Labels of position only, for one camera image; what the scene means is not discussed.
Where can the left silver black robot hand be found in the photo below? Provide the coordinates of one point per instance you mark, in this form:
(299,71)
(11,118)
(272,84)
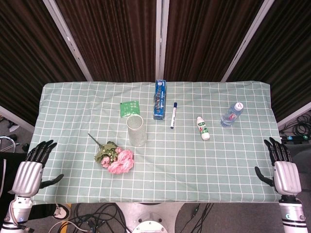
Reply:
(26,178)

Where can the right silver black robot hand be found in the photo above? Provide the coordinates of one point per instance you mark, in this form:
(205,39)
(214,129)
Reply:
(288,177)

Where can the pink artificial flower bouquet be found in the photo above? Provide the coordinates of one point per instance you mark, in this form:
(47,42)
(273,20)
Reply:
(121,161)

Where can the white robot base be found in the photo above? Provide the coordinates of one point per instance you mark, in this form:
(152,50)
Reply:
(150,218)

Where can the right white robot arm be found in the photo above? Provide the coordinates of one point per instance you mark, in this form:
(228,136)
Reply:
(292,213)

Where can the clear glass cup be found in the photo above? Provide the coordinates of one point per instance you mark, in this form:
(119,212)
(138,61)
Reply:
(137,136)

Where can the black power strip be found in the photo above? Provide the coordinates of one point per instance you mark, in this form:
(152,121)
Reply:
(295,138)

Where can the white black sneaker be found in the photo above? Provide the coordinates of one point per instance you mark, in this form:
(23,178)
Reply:
(63,210)

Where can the clear plastic water bottle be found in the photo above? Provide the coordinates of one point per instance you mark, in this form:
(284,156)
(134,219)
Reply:
(232,116)

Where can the small white green-label bottle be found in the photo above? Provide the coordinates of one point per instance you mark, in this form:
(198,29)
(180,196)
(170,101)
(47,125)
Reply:
(203,129)

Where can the green checked tablecloth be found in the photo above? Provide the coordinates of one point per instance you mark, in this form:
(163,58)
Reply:
(182,170)

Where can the green paper packet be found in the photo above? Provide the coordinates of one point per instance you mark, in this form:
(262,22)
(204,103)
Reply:
(130,108)

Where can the dark brown pleated curtain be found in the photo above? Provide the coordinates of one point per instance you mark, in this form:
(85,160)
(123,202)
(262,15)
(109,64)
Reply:
(116,36)
(24,48)
(201,36)
(286,48)

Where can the white blue marker pen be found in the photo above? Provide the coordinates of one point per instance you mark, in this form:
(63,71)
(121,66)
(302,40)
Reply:
(173,115)

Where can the blue rectangular box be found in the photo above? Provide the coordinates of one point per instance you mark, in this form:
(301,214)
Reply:
(160,102)

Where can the grey aluminium frame rail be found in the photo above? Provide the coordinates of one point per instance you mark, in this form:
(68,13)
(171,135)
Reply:
(295,114)
(14,117)

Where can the grey aluminium frame post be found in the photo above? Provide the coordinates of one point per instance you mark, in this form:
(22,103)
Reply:
(70,43)
(244,43)
(161,36)

